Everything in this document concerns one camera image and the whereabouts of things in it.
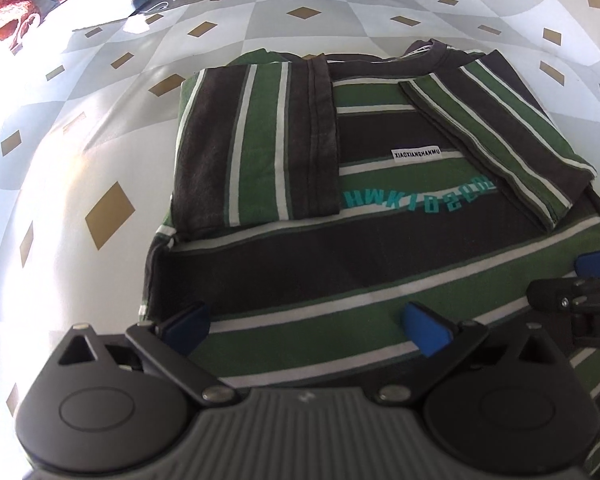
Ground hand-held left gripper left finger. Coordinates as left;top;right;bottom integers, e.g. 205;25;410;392
55;302;241;408

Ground grey white checkered table cover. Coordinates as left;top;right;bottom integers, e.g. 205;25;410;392
0;0;600;413

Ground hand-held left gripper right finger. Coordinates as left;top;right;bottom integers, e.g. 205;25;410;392
369;301;564;405

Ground red patterned cushion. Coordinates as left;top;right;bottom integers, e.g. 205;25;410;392
0;0;42;52

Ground green brown striped t-shirt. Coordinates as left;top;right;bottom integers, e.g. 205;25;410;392
139;37;600;480

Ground bag with pink handles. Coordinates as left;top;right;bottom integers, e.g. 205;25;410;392
10;10;44;54

